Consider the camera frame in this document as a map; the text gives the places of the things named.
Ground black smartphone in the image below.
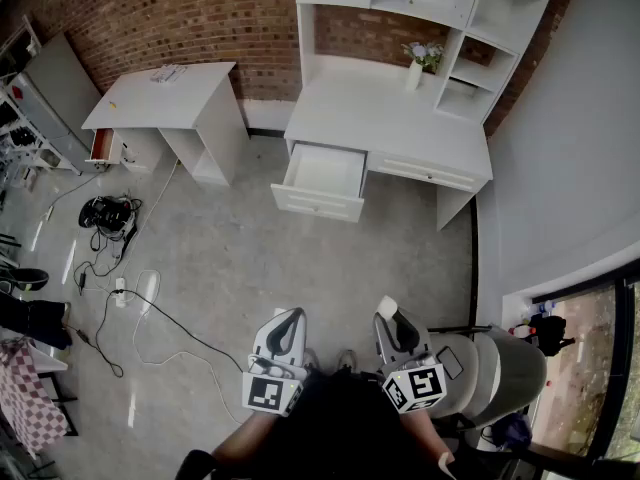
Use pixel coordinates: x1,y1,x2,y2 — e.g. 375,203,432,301
436,346,467,381

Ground pale flower bouquet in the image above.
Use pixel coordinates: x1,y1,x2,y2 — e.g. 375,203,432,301
401,41,445,74

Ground white desk with hutch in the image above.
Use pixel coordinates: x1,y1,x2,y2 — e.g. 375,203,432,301
283,0,561,233

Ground grey padded chair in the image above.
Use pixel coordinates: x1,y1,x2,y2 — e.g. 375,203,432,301
427,325,549,432

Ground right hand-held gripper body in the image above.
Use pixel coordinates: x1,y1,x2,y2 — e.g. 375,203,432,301
377,349,448,415

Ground grey refrigerator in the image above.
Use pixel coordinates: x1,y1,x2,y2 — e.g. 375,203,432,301
9,32,104,175

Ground white papers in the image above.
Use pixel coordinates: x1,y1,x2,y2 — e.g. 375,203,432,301
149,64,187,85

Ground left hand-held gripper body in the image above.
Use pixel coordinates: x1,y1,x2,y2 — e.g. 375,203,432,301
242,350,310,418

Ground long white cable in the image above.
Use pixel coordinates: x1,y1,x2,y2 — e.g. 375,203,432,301
132,269,246,425

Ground black window frame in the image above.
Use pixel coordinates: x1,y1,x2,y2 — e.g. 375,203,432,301
529,255,640,480

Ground black backpack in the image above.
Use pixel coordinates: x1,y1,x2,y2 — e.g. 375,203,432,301
529,314,576,358

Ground person's black clothing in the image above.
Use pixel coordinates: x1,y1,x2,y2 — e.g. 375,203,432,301
174,367,451,480

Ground black floor device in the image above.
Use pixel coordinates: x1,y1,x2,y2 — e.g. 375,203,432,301
78,194,144,242

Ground person's left forearm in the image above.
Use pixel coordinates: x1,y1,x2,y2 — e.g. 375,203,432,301
209,410,281,469

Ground red checkered cloth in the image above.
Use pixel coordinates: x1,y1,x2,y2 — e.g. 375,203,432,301
0,340,69,457

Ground small white desk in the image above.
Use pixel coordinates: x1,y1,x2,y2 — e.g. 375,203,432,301
81,61,250,188

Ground purple bag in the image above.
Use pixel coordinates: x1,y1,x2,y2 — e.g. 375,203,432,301
492,412,534,452

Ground person's right forearm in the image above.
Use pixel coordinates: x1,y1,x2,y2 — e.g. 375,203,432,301
399,410,454,464

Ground long black cable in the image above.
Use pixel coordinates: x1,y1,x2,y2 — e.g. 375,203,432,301
110,288,251,374

